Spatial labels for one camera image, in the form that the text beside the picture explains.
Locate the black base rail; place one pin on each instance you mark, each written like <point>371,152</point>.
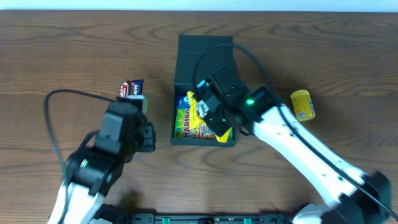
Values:
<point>265,218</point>

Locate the black open box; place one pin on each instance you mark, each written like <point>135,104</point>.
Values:
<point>190,48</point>

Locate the Haribo worms candy bag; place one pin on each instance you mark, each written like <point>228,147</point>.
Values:
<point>183,130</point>

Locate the yellow Hacks candy bag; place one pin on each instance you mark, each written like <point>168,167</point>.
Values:
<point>196,115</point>

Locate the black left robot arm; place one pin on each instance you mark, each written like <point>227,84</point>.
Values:
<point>98,162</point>

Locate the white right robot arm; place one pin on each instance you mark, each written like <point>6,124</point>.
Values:
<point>349,194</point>

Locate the yellow plastic jar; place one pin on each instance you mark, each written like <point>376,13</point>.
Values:
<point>303,106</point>

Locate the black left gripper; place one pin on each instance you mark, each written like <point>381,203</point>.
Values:
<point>146,135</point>

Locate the red green KitKat bar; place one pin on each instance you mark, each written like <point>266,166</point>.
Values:
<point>125,89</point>

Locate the blue Dairy Milk bar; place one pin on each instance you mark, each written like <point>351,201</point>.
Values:
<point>137,87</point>

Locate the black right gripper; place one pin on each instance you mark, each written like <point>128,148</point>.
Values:
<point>216,113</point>

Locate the blue Oreo cookie pack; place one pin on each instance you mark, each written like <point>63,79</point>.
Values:
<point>181,101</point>

